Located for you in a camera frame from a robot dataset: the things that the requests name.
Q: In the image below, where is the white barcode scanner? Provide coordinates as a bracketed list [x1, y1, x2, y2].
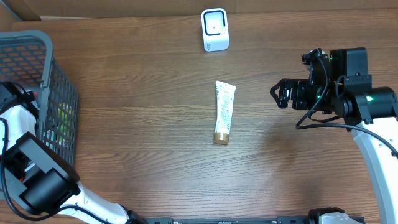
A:
[201, 8, 229, 52]

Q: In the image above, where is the green yellow drink pouch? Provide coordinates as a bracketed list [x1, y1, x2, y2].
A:
[45, 103, 74, 147]

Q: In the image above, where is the white cream tube gold cap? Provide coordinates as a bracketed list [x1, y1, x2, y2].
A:
[213, 81, 236, 145]

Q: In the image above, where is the grey plastic shopping basket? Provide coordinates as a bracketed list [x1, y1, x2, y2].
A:
[1, 30, 80, 166]

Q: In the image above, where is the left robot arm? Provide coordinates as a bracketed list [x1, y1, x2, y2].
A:
[1, 81, 145, 223]

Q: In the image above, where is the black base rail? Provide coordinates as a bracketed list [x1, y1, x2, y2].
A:
[146, 216, 320, 224]

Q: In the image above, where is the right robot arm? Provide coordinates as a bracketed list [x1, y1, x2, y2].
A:
[270, 47, 397, 223]

